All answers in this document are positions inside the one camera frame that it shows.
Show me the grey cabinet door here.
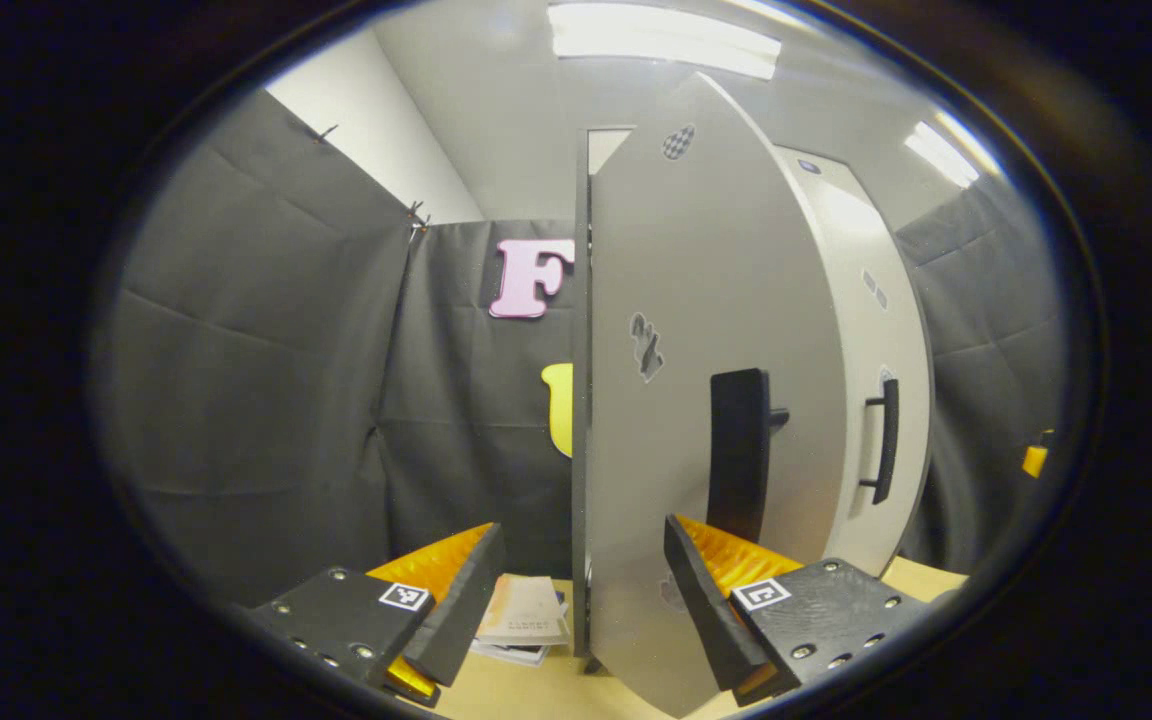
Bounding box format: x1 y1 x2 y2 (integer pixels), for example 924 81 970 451
586 72 849 719
776 145 935 579

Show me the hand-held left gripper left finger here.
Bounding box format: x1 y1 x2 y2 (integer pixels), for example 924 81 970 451
246 522 507 706

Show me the white booklet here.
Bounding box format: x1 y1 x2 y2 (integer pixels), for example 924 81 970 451
470 640 553 668

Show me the long ceiling light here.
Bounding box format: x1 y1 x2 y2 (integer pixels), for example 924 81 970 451
548 2 783 81

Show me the grey shoe cabinet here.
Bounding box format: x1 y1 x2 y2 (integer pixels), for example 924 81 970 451
572 125 637 661

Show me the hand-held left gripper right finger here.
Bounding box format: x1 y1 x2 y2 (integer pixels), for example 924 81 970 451
664 513 927 706

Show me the small ceiling light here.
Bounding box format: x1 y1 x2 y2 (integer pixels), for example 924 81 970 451
904 120 980 189

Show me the black backdrop cloth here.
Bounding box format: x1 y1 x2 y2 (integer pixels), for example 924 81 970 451
96 88 1067 606

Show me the pale booklet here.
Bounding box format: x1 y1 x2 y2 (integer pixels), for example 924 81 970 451
476 575 572 647

